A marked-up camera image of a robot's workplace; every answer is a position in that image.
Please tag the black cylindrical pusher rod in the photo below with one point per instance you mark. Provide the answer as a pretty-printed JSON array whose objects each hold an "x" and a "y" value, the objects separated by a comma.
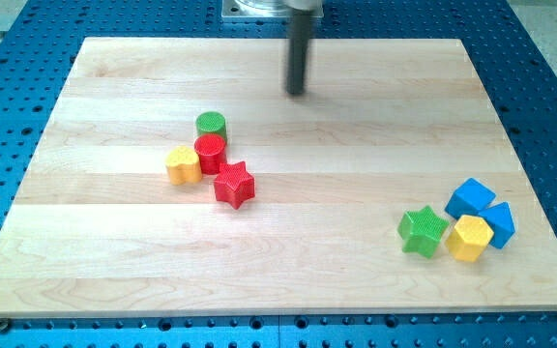
[{"x": 299, "y": 34}]

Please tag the light wooden board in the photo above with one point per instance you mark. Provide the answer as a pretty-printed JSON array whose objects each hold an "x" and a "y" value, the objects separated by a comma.
[{"x": 385, "y": 126}]

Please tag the blue cube block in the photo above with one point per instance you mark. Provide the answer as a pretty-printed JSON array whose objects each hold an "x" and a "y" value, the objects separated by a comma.
[{"x": 469, "y": 198}]

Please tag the green star block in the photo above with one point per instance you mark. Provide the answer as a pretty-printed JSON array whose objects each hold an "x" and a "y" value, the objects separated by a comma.
[{"x": 421, "y": 231}]

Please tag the green cylinder block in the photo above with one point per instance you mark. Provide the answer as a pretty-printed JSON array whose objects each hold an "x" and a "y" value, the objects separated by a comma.
[{"x": 211, "y": 122}]

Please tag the red cylinder block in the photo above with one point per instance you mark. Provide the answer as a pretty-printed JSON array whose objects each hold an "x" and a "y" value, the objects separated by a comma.
[{"x": 210, "y": 149}]

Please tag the yellow heart block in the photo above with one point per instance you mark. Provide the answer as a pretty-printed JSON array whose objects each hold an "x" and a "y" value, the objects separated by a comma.
[{"x": 183, "y": 166}]

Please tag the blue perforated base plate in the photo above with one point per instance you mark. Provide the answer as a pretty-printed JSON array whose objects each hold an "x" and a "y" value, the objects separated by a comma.
[{"x": 38, "y": 51}]

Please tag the blue triangle block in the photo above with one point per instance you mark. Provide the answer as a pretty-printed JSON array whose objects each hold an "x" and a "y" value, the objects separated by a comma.
[{"x": 500, "y": 219}]

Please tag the red star block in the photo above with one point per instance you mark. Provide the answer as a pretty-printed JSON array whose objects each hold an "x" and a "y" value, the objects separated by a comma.
[{"x": 234, "y": 184}]

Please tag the yellow hexagon block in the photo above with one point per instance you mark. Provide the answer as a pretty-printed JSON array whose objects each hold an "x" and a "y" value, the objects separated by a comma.
[{"x": 469, "y": 238}]

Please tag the silver robot mounting plate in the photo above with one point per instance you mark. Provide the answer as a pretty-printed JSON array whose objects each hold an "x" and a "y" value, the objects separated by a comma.
[{"x": 259, "y": 9}]

